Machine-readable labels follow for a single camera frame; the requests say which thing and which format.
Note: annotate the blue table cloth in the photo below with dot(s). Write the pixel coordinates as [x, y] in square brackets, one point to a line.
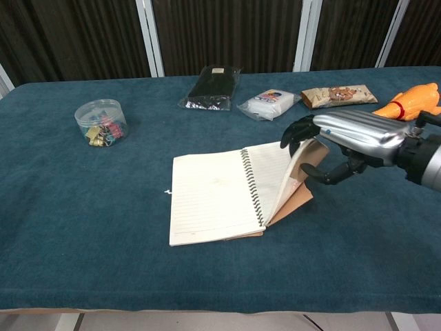
[86, 213]

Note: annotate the white tissue pack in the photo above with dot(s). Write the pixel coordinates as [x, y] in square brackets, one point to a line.
[270, 102]

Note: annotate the clear jar of binder clips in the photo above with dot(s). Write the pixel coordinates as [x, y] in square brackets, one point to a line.
[101, 122]

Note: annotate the brown bear snack package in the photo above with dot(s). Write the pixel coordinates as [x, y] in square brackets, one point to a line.
[339, 96]

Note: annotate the white frame post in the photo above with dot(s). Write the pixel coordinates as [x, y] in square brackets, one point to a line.
[392, 32]
[150, 38]
[5, 82]
[306, 34]

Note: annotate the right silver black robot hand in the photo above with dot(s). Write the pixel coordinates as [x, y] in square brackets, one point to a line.
[358, 132]

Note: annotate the brown spiral notebook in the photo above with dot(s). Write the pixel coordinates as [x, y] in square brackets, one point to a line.
[213, 193]

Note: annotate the yellow rubber chicken toy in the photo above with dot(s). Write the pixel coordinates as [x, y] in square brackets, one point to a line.
[413, 101]

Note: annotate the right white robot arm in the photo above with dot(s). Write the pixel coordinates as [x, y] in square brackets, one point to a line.
[425, 162]

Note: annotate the black socks in plastic bag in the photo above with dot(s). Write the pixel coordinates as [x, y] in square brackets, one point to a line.
[210, 89]

